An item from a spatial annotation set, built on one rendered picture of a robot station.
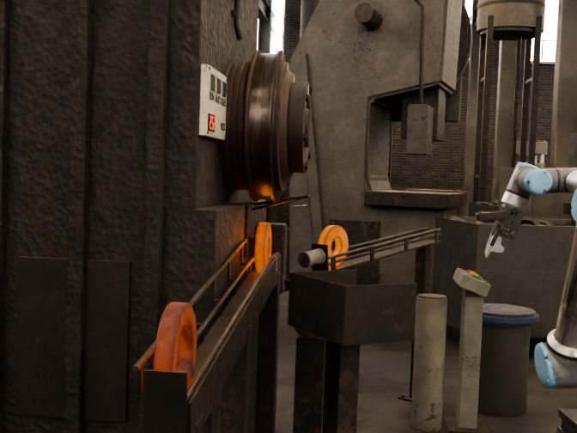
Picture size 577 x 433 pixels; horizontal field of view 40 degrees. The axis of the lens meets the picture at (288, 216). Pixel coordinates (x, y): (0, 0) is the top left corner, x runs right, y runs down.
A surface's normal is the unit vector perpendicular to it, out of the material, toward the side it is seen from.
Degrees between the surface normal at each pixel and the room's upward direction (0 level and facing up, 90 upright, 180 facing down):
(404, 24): 90
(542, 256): 90
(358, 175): 90
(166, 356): 78
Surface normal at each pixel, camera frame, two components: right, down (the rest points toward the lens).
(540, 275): 0.15, 0.06
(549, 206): -0.97, -0.02
